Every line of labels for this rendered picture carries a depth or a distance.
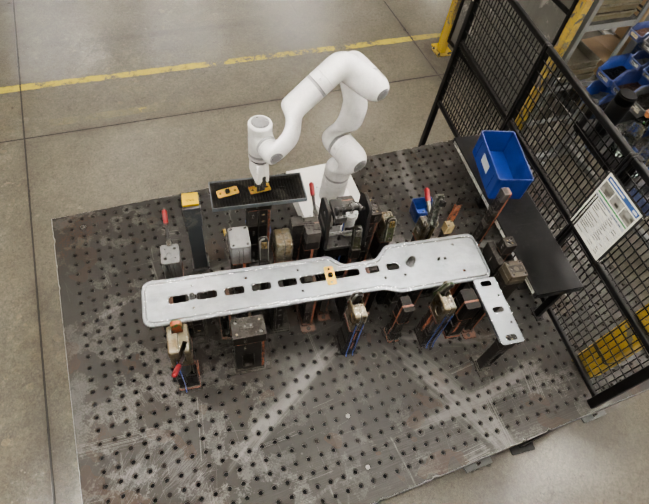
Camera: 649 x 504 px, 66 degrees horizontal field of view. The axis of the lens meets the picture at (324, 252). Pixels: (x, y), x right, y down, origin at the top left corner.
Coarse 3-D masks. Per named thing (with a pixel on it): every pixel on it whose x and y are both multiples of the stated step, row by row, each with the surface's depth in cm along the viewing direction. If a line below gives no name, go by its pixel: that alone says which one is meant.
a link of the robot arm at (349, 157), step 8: (344, 136) 211; (352, 136) 215; (336, 144) 211; (344, 144) 210; (352, 144) 210; (336, 152) 211; (344, 152) 209; (352, 152) 208; (360, 152) 209; (328, 160) 227; (336, 160) 214; (344, 160) 210; (352, 160) 208; (360, 160) 209; (328, 168) 224; (336, 168) 220; (344, 168) 212; (352, 168) 210; (360, 168) 213; (328, 176) 227; (336, 176) 224; (344, 176) 224
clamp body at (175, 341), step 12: (168, 336) 169; (180, 336) 170; (168, 348) 167; (180, 348) 168; (192, 348) 180; (192, 360) 175; (180, 372) 179; (192, 372) 187; (180, 384) 191; (192, 384) 194
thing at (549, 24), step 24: (456, 0) 420; (504, 0) 371; (528, 0) 350; (552, 0) 330; (576, 0) 312; (456, 24) 432; (552, 24) 336; (576, 24) 317; (432, 48) 463; (528, 72) 368; (528, 96) 369
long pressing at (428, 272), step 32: (384, 256) 205; (416, 256) 207; (448, 256) 209; (480, 256) 210; (160, 288) 186; (192, 288) 187; (224, 288) 189; (288, 288) 192; (320, 288) 193; (352, 288) 195; (384, 288) 197; (416, 288) 198; (160, 320) 179; (192, 320) 181
